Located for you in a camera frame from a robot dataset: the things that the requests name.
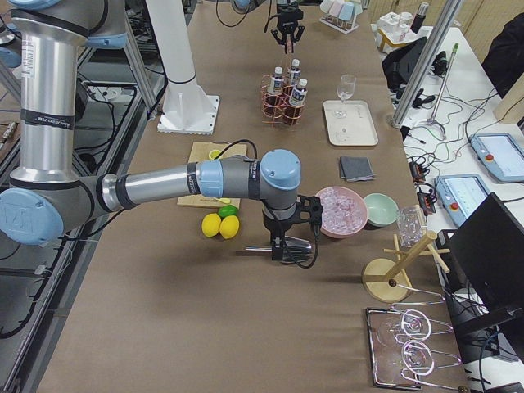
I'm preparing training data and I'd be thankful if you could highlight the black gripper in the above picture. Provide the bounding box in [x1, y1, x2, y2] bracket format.
[262, 195, 323, 262]
[273, 3, 305, 54]

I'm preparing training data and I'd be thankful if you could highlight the tea bottle picked up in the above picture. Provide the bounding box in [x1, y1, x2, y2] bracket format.
[287, 78, 308, 119]

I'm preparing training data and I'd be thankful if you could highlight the copper wire bottle basket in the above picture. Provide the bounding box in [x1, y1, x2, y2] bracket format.
[260, 75, 308, 127]

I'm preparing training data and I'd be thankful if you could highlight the tea bottle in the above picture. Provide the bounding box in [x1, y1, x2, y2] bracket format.
[286, 58, 301, 86]
[266, 66, 283, 104]

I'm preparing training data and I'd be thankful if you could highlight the tea bottle middle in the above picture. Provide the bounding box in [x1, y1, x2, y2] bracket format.
[266, 66, 283, 104]

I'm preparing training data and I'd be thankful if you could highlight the pink bowl of ice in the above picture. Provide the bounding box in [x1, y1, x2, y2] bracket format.
[315, 186, 368, 239]

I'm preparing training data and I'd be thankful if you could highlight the steel ice scoop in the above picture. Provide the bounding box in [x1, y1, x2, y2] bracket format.
[244, 236, 313, 263]

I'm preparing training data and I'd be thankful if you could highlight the pastel cup rack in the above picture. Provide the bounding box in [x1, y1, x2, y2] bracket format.
[319, 0, 364, 34]

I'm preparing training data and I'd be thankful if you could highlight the grey folded cloth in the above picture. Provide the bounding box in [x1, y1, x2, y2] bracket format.
[339, 156, 375, 182]

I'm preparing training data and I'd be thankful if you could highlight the green bowl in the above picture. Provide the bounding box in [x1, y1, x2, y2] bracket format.
[364, 193, 398, 228]

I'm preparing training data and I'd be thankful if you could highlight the clear wine glass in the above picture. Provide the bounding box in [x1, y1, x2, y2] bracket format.
[333, 74, 356, 119]

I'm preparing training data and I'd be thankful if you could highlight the yellow lemon near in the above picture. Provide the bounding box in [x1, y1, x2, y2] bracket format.
[219, 215, 240, 239]

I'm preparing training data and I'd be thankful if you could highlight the yellow lemon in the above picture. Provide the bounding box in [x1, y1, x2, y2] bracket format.
[201, 213, 222, 237]
[219, 215, 240, 239]

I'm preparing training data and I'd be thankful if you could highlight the green lime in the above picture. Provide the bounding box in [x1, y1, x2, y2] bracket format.
[218, 205, 238, 219]

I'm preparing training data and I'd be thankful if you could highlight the yellow plastic knife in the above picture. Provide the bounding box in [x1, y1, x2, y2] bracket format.
[213, 197, 231, 205]

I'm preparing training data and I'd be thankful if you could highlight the white rabbit serving tray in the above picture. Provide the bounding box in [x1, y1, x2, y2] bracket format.
[323, 100, 378, 147]

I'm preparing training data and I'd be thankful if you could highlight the yellow lemon far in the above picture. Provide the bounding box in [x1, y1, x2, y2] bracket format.
[201, 213, 222, 237]

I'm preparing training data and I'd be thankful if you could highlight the wooden cup tree stand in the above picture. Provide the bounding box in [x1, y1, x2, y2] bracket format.
[362, 231, 450, 304]

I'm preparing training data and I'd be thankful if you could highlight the glass mug on stand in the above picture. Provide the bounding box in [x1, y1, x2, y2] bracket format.
[396, 205, 427, 247]

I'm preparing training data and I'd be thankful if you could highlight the half lemon slice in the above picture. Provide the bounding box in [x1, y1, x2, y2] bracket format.
[208, 149, 222, 160]

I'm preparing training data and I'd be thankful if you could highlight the teach pendant near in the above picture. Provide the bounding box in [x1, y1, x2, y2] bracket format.
[435, 174, 490, 227]

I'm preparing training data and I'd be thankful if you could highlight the teach pendant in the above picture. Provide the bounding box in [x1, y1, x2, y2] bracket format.
[470, 133, 523, 183]
[435, 174, 490, 227]

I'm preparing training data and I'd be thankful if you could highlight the black framed glass tray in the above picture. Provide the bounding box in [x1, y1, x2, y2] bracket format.
[365, 302, 469, 392]

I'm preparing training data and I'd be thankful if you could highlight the black monitor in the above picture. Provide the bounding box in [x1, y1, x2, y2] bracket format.
[437, 192, 523, 341]

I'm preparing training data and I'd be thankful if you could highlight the teach pendant far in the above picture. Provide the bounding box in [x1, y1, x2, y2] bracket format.
[470, 133, 523, 183]

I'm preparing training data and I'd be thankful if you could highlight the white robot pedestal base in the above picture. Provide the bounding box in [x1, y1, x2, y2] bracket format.
[146, 0, 220, 135]

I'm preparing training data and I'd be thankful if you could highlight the aluminium frame post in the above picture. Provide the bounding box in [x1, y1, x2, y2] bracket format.
[391, 0, 463, 129]

